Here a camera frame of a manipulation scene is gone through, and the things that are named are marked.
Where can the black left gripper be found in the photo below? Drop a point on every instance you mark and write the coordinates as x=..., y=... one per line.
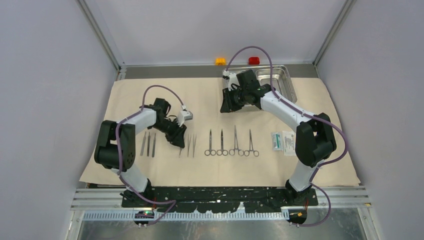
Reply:
x=177, y=138

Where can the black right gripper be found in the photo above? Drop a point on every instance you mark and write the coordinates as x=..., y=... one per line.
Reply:
x=227, y=104

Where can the steel scalpel handle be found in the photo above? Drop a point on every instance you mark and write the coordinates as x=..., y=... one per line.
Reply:
x=148, y=145
x=143, y=144
x=153, y=146

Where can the steel mesh instrument tray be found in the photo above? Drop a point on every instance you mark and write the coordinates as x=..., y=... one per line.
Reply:
x=278, y=76

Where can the curved steel scissors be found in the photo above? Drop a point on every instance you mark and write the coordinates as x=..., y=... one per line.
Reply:
x=210, y=151

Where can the straight steel scissors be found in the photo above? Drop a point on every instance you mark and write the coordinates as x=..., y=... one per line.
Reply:
x=222, y=151

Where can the cream cloth wrap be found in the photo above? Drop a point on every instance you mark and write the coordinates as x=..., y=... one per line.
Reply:
x=203, y=97

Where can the long steel needle holder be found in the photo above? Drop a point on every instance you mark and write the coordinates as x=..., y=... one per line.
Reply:
x=236, y=150

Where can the steel hemostat clamp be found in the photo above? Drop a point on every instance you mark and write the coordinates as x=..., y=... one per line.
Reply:
x=251, y=150

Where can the green white sterile packet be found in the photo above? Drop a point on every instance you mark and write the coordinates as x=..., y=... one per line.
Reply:
x=277, y=141

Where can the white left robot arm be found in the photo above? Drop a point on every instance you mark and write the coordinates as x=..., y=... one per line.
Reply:
x=115, y=148

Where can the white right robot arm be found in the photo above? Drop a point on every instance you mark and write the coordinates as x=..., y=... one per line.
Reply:
x=314, y=135

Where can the red block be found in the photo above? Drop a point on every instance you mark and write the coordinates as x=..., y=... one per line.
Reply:
x=254, y=60

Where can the yellow block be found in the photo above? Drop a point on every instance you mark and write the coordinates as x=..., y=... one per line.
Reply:
x=220, y=61

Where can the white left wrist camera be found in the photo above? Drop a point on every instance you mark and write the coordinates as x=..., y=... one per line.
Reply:
x=184, y=115

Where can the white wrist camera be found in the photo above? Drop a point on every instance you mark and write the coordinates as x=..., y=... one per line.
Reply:
x=184, y=115
x=230, y=80

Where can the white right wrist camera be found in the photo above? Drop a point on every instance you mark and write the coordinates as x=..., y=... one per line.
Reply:
x=230, y=80

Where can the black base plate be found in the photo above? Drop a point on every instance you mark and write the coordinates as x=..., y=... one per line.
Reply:
x=219, y=199

